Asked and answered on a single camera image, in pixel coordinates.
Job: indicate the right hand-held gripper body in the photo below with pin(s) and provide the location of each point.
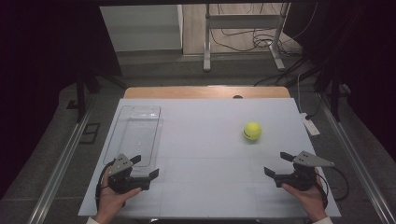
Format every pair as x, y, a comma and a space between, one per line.
302, 177

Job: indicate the person's right hand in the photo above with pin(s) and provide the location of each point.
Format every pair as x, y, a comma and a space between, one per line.
309, 202

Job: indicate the grey metal stand frame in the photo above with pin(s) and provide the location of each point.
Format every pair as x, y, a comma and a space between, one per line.
243, 21

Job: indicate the clear plastic container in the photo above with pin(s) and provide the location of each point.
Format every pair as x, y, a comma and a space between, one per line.
137, 133

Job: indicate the white cabinet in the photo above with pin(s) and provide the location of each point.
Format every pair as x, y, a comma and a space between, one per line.
140, 28

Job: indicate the dark curtain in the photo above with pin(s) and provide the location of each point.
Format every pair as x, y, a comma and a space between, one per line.
37, 77
367, 62

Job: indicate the aluminium floor rail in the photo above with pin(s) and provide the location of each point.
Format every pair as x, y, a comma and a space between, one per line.
59, 168
358, 161

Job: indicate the person's left hand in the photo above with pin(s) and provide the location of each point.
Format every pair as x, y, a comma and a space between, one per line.
110, 202

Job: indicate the yellow tennis ball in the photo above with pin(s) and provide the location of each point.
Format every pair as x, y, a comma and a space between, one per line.
252, 130

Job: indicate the black stand leg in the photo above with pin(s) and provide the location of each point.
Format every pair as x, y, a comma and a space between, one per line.
81, 93
334, 96

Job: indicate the black floor frame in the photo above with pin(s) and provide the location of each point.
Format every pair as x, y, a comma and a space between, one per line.
90, 133

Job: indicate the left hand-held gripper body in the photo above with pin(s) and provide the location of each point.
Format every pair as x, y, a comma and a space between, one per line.
123, 182

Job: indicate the white power strip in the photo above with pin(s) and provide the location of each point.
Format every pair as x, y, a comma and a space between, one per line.
310, 125

